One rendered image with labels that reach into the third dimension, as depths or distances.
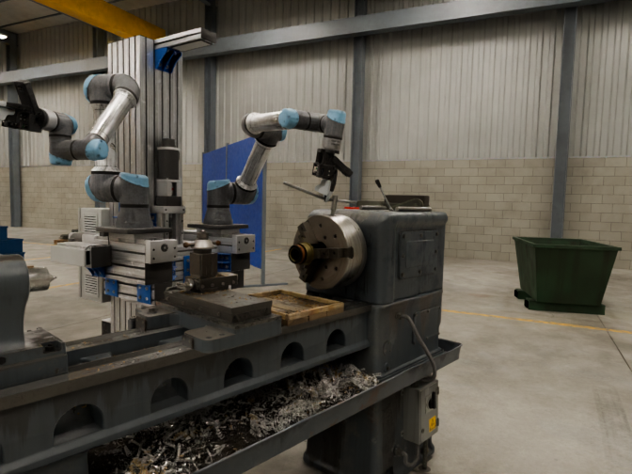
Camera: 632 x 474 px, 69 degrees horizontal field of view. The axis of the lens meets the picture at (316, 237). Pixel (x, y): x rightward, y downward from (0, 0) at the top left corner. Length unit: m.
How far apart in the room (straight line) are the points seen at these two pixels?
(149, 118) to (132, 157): 0.20
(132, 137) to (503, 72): 10.60
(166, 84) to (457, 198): 10.01
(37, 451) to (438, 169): 11.26
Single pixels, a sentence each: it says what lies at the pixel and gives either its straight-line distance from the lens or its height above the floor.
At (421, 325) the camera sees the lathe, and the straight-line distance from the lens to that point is 2.27.
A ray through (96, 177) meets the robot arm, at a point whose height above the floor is 1.37.
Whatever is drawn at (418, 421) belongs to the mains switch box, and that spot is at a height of 0.29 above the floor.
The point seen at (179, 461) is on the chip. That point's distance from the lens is 1.50.
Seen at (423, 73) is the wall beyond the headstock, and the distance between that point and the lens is 12.53.
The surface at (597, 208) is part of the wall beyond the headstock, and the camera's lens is 11.82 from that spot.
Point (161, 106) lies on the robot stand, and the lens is 2.41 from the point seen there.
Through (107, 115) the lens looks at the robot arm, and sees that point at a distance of 1.99.
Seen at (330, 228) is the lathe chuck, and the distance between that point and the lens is 1.87.
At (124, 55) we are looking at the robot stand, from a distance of 2.48.
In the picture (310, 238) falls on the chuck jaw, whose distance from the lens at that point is 1.90.
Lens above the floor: 1.29
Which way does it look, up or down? 4 degrees down
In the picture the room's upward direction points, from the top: 1 degrees clockwise
